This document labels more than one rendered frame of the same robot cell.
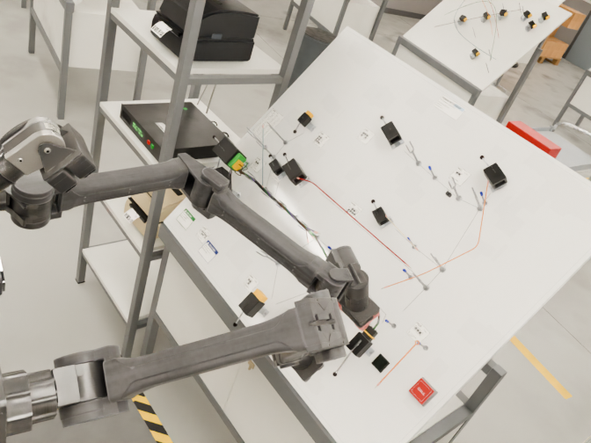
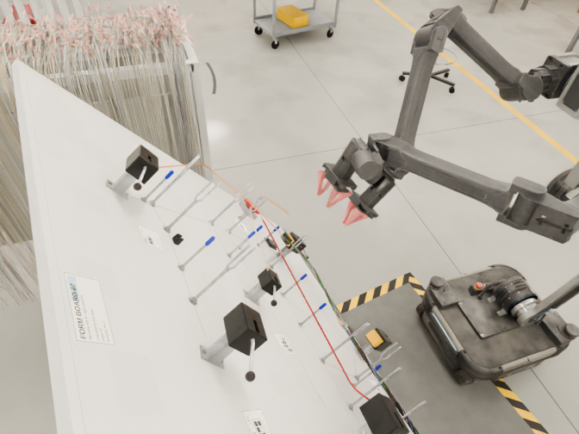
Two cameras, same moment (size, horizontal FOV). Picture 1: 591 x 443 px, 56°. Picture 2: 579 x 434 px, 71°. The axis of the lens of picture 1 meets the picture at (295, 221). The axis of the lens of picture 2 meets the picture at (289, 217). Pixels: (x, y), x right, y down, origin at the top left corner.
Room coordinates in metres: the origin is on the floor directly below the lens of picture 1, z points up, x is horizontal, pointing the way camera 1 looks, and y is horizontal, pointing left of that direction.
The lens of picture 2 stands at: (1.95, -0.04, 2.08)
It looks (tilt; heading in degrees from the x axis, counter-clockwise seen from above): 47 degrees down; 200
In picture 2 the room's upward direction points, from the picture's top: 4 degrees clockwise
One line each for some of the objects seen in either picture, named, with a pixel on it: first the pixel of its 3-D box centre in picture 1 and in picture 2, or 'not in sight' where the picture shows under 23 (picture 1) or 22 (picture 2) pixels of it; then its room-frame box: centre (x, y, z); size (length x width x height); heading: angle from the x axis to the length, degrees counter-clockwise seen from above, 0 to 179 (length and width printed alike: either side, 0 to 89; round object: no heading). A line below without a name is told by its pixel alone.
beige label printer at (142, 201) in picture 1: (168, 203); not in sight; (1.98, 0.54, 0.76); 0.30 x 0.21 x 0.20; 144
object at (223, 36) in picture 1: (206, 24); not in sight; (1.99, 0.55, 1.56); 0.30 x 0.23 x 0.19; 142
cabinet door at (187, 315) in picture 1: (199, 323); not in sight; (1.53, 0.21, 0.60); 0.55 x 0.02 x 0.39; 50
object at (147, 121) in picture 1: (176, 130); not in sight; (2.01, 0.59, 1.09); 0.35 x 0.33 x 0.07; 50
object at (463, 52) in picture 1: (458, 68); not in sight; (5.76, -0.97, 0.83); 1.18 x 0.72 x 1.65; 42
